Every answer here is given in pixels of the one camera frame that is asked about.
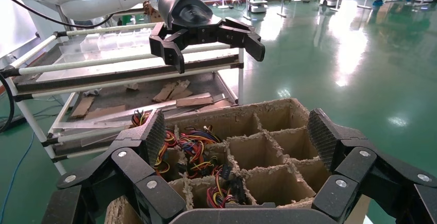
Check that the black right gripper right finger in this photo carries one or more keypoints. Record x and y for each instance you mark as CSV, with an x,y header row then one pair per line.
x,y
368,171

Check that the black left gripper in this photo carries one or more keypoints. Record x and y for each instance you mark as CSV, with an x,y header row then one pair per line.
x,y
187,14

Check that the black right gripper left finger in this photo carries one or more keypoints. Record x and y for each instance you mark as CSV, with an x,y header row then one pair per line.
x,y
129,168

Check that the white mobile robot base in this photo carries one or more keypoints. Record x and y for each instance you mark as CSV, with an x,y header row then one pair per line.
x,y
257,5

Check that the brown cardboard scrap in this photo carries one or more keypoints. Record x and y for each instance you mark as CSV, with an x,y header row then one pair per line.
x,y
181,89
131,86
194,100
164,92
215,104
82,106
106,111

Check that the white pipe rack cart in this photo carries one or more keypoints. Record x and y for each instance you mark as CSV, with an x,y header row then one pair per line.
x,y
102,76

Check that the clear plastic compartment tray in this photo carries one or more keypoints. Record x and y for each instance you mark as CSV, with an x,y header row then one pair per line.
x,y
102,41

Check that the brown cardboard divider box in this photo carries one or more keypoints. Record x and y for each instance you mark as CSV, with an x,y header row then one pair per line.
x,y
259,150

